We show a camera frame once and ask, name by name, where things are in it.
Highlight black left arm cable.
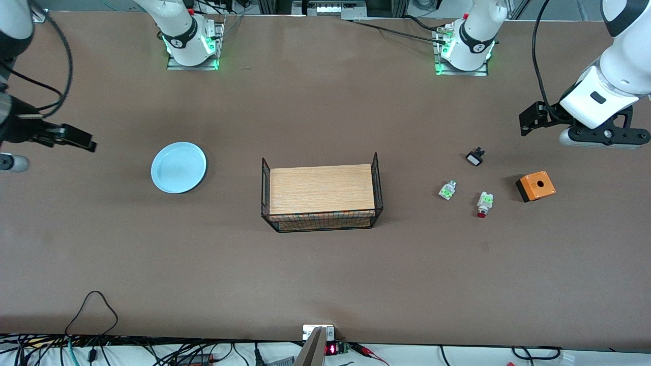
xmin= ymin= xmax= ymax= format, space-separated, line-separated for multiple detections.
xmin=532 ymin=0 xmax=565 ymax=123

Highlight small metal plate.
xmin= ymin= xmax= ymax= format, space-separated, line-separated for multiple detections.
xmin=303 ymin=324 xmax=335 ymax=341

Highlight wooden board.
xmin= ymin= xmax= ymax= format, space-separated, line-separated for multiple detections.
xmin=269 ymin=164 xmax=376 ymax=229

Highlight thin black looped cable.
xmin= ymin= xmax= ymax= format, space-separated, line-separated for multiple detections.
xmin=64 ymin=291 xmax=119 ymax=337

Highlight black wire basket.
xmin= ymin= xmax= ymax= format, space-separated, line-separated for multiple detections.
xmin=261 ymin=152 xmax=384 ymax=233

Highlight black coiled cable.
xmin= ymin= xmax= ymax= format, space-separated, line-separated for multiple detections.
xmin=512 ymin=346 xmax=563 ymax=360

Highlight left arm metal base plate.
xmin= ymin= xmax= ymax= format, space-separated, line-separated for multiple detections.
xmin=433 ymin=25 xmax=489 ymax=77

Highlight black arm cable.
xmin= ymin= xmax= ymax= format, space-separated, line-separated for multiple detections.
xmin=0 ymin=0 xmax=73 ymax=120
xmin=532 ymin=0 xmax=565 ymax=123

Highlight black base cable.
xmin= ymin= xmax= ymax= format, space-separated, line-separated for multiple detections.
xmin=351 ymin=15 xmax=448 ymax=45

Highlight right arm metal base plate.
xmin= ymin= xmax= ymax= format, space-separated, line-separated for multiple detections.
xmin=167 ymin=20 xmax=220 ymax=71

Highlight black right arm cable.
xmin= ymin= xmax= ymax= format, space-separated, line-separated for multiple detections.
xmin=0 ymin=0 xmax=73 ymax=120

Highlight device with white lights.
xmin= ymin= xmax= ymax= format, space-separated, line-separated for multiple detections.
xmin=292 ymin=0 xmax=367 ymax=18

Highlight light blue plate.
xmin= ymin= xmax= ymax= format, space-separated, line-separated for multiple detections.
xmin=151 ymin=142 xmax=208 ymax=194

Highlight orange button enclosure box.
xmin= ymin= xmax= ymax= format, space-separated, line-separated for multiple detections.
xmin=515 ymin=171 xmax=556 ymax=203

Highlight grey aluminium bar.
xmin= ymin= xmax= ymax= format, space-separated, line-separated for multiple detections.
xmin=293 ymin=327 xmax=328 ymax=366

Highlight red clip leads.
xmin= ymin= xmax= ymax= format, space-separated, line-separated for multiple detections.
xmin=349 ymin=343 xmax=390 ymax=366

